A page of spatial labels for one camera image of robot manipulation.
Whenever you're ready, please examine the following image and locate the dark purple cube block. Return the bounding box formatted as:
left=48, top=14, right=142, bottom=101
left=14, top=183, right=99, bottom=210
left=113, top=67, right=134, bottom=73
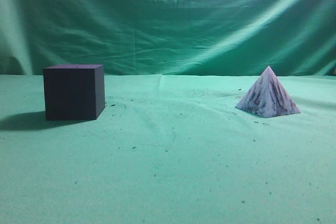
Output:
left=43, top=64, right=106, bottom=121

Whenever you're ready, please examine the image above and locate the green backdrop cloth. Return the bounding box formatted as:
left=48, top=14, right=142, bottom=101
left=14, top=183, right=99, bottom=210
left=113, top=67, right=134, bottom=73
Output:
left=1, top=0, right=335, bottom=76

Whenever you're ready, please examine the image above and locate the white purple marbled square pyramid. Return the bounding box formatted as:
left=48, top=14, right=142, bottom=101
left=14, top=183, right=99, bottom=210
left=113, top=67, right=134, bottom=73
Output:
left=235, top=66, right=301, bottom=118

